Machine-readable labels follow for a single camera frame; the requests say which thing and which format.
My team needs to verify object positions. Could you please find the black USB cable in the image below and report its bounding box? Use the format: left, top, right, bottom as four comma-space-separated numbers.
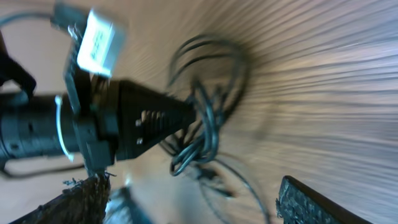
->
158, 34, 271, 224

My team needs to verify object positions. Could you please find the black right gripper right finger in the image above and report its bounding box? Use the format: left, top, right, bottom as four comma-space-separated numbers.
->
276, 175, 371, 224

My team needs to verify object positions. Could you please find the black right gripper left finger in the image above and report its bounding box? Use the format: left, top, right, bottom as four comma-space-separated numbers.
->
13, 174, 111, 224

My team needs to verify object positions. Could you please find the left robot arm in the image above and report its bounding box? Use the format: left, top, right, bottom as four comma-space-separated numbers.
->
1, 40, 197, 174

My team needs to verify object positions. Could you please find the black left camera cable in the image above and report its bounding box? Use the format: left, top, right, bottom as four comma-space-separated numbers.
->
0, 11, 57, 29

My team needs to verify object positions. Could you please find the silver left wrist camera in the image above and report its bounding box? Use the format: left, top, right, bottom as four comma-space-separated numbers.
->
77, 8, 127, 78

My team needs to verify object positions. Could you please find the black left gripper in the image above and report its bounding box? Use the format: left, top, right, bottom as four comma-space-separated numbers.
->
64, 46, 197, 176

